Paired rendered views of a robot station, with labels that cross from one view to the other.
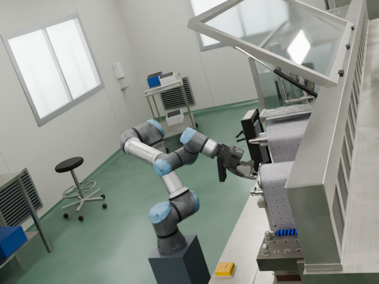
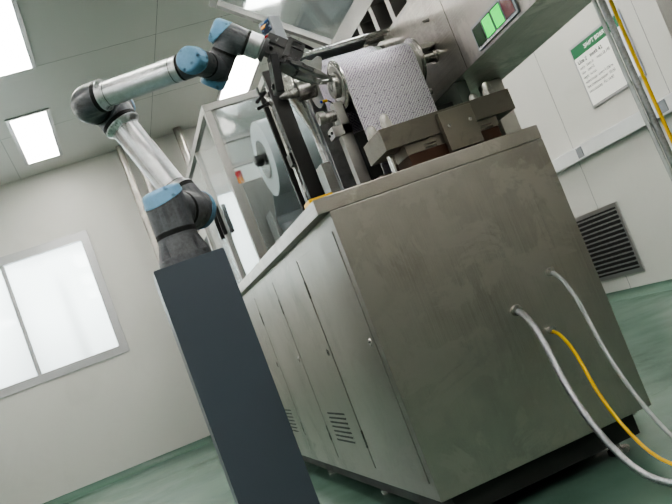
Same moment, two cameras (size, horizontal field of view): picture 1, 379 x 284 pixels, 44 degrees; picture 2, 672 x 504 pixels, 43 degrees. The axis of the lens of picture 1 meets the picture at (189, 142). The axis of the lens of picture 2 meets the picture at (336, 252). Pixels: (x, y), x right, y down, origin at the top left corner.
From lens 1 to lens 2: 216 cm
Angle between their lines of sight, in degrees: 47
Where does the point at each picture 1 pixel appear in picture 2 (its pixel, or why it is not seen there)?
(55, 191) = not seen: outside the picture
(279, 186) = (367, 73)
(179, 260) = (218, 254)
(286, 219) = not seen: hidden behind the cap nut
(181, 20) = not seen: outside the picture
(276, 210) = (368, 112)
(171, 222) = (187, 205)
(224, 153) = (279, 47)
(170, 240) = (191, 234)
